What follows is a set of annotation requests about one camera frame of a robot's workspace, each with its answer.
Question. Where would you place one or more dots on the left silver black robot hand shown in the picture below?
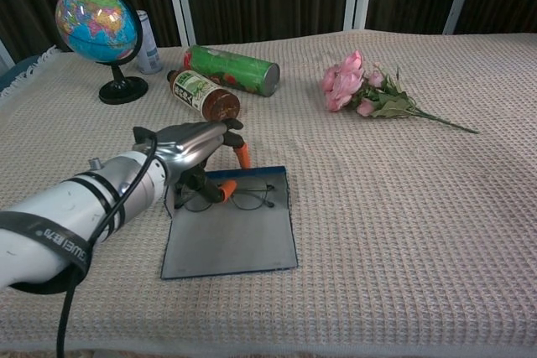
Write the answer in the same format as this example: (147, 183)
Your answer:
(189, 144)

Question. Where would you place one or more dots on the brown tea bottle green label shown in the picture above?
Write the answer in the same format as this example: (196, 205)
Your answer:
(201, 96)

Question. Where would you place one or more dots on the pink artificial flower bouquet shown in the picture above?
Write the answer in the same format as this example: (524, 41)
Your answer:
(346, 81)

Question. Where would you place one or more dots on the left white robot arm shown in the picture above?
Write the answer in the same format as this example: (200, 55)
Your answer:
(63, 207)

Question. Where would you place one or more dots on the grey blue glasses case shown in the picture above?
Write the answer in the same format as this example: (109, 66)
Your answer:
(230, 240)

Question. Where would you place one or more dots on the green cylindrical snack tube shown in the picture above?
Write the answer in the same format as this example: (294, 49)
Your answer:
(235, 69)

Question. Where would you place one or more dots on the beige waffle weave cloth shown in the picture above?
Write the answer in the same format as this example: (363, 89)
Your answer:
(377, 228)

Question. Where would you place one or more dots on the silver white drink can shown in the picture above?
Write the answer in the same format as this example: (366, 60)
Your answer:
(150, 52)

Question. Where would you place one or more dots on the desk globe on black stand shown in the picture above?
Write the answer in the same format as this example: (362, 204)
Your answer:
(96, 18)

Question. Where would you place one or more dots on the blue padded table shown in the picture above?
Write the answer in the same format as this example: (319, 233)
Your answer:
(12, 75)

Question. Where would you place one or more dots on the thin black frame eyeglasses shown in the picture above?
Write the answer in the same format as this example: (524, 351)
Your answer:
(251, 199)

